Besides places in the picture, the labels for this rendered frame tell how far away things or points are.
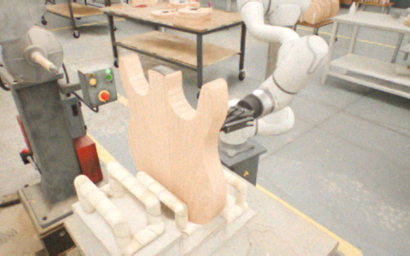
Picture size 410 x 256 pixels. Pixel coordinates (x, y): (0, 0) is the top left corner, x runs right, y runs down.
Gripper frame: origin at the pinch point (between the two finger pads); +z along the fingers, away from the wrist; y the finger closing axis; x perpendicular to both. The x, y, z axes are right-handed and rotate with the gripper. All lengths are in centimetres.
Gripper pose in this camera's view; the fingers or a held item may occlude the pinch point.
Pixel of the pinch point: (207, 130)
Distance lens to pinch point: 83.3
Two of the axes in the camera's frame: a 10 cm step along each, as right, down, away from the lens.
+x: -0.1, -8.6, -5.1
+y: -7.0, -3.6, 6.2
